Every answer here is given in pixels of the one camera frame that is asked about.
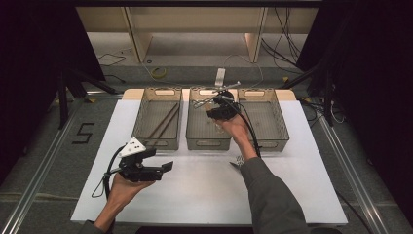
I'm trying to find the hand-held gripper cable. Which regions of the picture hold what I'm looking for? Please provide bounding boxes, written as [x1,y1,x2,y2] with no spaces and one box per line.
[227,97,262,159]
[91,145,126,200]

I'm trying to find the bundle of black cables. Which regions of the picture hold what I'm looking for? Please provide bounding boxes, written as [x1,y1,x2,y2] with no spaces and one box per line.
[261,7,305,66]

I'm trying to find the white power strip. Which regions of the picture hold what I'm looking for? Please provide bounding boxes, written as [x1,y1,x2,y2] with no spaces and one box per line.
[214,67,227,88]

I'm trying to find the black metal stand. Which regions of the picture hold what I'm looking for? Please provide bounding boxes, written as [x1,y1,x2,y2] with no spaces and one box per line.
[279,61,335,128]
[56,69,120,131]

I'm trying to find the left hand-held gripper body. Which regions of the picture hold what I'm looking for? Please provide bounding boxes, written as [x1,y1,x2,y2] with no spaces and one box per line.
[117,136,164,182]

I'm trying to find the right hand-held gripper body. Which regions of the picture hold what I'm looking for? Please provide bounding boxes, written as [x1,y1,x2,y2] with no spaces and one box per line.
[212,81,243,121]

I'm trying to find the light wooden shelf unit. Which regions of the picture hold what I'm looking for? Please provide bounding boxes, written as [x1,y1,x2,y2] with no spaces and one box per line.
[76,6,319,64]

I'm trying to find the black curtain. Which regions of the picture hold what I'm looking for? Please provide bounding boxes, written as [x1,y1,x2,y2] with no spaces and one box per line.
[296,0,413,215]
[0,0,106,183]

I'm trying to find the tangle of floor cables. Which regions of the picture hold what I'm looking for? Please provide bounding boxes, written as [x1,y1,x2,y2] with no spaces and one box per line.
[300,97,345,128]

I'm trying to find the white floor cable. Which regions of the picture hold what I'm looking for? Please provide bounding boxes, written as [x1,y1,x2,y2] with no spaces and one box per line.
[223,53,265,89]

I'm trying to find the person's left hand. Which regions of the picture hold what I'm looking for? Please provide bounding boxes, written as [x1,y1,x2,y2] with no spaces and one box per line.
[108,172,156,213]

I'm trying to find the aluminium floor rail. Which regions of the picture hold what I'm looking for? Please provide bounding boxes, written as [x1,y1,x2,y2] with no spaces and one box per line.
[318,115,389,234]
[0,97,86,234]

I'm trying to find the white table cover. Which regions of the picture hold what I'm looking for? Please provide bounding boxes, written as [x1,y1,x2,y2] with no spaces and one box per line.
[70,98,349,226]

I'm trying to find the person's right hand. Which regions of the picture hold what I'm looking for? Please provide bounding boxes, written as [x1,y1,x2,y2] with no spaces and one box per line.
[214,113,253,149]

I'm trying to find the grey transparent plastic basket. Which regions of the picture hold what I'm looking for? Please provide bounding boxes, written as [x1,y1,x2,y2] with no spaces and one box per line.
[131,87,183,151]
[185,86,233,151]
[237,87,290,153]

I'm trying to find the left hand-held gripper cable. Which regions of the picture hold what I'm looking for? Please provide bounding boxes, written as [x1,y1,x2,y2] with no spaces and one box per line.
[91,145,126,200]

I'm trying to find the yellow tape roll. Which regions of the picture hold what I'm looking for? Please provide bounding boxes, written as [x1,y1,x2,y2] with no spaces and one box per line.
[151,66,168,80]

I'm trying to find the right hand-held gripper cable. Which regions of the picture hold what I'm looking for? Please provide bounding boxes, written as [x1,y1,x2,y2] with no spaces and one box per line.
[227,97,262,159]

